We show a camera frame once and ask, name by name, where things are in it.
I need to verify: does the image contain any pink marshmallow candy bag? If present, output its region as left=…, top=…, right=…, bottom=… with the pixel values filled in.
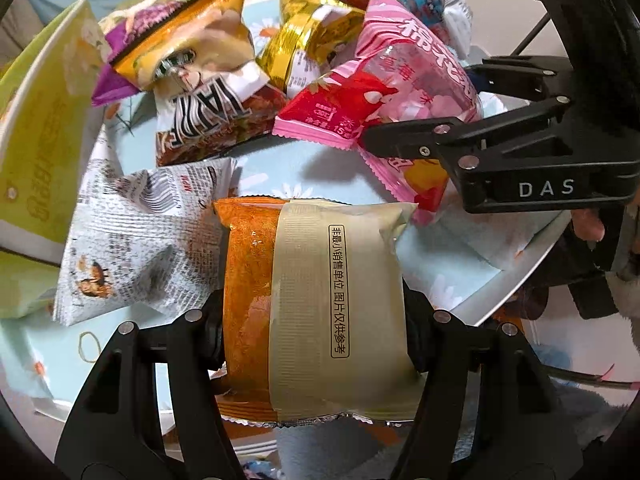
left=272, top=0, right=483, bottom=224

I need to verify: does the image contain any gold yellow snack bag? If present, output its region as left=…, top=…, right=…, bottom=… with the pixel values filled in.
left=258, top=0, right=364, bottom=99

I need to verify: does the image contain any orange cake snack pack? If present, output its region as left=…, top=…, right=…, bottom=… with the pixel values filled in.
left=215, top=196, right=424, bottom=426

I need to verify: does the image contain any right hand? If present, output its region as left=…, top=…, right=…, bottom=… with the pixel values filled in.
left=570, top=209, right=605, bottom=242

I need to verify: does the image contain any light blue daisy tablecloth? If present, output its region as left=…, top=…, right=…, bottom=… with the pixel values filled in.
left=1, top=136, right=568, bottom=456

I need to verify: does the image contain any white fuzzy right sleeve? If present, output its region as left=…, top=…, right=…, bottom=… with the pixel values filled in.
left=605, top=260, right=640, bottom=350

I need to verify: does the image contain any white newspaper print snack bag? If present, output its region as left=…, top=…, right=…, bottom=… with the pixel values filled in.
left=52, top=156, right=235, bottom=326

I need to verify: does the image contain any TAP brown white snack bag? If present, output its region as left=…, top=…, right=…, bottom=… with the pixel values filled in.
left=153, top=61, right=288, bottom=167

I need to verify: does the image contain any purple orange snack bag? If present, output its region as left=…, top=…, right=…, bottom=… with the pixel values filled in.
left=91, top=0, right=254, bottom=106

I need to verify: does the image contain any yellow green cardboard box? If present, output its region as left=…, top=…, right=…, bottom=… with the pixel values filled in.
left=1, top=0, right=110, bottom=318

